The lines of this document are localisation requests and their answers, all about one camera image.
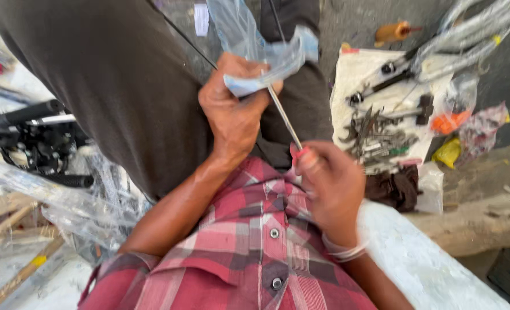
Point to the person's left hand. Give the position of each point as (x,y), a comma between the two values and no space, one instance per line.
(231,116)

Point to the person's right hand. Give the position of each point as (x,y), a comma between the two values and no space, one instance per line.
(337,193)

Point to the person's right fingers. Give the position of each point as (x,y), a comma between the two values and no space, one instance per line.
(309,165)

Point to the person's left fingers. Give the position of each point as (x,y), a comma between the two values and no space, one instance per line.
(242,64)

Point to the clear plastic bag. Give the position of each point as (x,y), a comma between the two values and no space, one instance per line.
(263,47)

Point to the heap of metal wrenches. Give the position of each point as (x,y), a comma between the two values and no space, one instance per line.
(377,137)

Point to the dark brown rag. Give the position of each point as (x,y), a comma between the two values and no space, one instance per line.
(392,188)

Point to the white wrist band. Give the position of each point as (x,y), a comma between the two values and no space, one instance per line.
(345,252)

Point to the white tool cloth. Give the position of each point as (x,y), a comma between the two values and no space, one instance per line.
(358,73)

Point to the red plaid shirt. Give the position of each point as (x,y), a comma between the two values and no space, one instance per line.
(233,262)

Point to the white plastic bag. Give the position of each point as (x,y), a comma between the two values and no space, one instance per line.
(430,187)

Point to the black head hammer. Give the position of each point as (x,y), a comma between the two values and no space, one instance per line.
(423,110)

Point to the dark grey trousers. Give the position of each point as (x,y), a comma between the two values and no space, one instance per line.
(108,86)

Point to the yellow plastic bag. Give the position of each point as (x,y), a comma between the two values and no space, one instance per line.
(447,153)

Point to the white painted bench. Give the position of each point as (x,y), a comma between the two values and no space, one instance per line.
(418,267)

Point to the plastic bag of orange parts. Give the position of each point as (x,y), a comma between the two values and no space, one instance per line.
(453,114)

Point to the orange oil bottle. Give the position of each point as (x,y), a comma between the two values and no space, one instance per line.
(392,32)

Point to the plastic bag of pink parts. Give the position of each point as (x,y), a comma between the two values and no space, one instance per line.
(483,127)

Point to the bundle of plastic wrapped rods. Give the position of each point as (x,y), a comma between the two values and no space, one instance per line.
(466,43)

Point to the clear plastic wrapping sheet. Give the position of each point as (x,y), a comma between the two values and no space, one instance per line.
(65,206)

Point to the wooden slats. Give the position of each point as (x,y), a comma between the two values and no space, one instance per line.
(9,241)

